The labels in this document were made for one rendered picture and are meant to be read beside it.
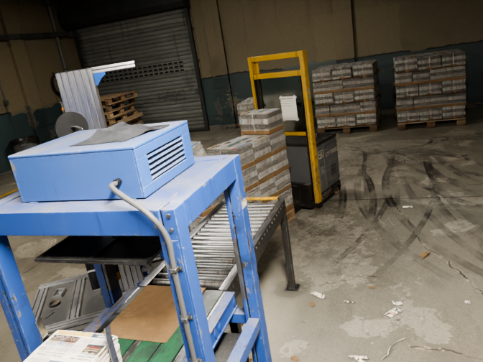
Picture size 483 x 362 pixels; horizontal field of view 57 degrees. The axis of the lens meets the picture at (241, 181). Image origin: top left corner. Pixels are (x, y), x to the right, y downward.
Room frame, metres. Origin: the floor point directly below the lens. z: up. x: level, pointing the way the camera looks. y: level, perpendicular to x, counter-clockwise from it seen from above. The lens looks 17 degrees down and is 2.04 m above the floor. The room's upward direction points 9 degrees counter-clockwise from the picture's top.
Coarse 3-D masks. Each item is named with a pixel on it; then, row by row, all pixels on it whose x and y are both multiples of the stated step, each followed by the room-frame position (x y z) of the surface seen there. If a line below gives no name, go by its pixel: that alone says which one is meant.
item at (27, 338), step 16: (0, 240) 1.75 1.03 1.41; (0, 256) 1.73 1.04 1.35; (0, 272) 1.72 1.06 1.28; (16, 272) 1.77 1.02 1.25; (0, 288) 1.73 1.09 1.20; (16, 288) 1.75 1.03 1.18; (16, 304) 1.73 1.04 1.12; (16, 320) 1.72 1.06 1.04; (32, 320) 1.77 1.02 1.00; (16, 336) 1.73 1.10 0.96; (32, 336) 1.75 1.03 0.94; (32, 352) 1.72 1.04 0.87
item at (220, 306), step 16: (128, 304) 2.13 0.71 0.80; (208, 304) 2.00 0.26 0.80; (224, 304) 1.99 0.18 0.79; (112, 320) 1.99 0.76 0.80; (208, 320) 1.87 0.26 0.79; (224, 320) 1.93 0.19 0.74; (176, 336) 1.77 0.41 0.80; (128, 352) 1.72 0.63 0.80; (144, 352) 1.70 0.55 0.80; (160, 352) 1.68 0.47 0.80; (176, 352) 1.66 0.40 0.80
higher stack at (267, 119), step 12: (276, 108) 4.86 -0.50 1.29; (240, 120) 4.88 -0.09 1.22; (252, 120) 4.77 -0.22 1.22; (264, 120) 4.66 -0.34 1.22; (276, 120) 4.76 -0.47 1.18; (276, 132) 4.74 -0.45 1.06; (276, 144) 4.71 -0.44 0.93; (276, 156) 4.69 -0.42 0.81; (276, 168) 4.66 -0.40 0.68; (276, 180) 4.65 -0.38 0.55; (288, 180) 4.82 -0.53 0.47; (288, 192) 4.79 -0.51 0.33; (288, 204) 4.77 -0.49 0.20; (288, 216) 4.75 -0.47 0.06
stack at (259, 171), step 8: (264, 160) 4.54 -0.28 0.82; (248, 168) 4.31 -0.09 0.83; (256, 168) 4.41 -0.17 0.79; (264, 168) 4.52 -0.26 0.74; (272, 168) 4.62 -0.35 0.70; (248, 176) 4.30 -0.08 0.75; (256, 176) 4.39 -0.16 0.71; (264, 176) 4.50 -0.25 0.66; (248, 184) 4.28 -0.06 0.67; (264, 184) 4.49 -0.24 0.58; (272, 184) 4.59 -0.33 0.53; (248, 192) 4.26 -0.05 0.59; (256, 192) 4.35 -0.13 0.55; (264, 192) 4.47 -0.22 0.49; (272, 192) 4.57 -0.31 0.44; (216, 200) 3.91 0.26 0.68; (248, 200) 4.24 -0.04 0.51; (256, 200) 4.34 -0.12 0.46; (272, 200) 4.55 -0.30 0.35; (208, 208) 3.82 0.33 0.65; (200, 216) 3.79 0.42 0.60; (192, 224) 3.87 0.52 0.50
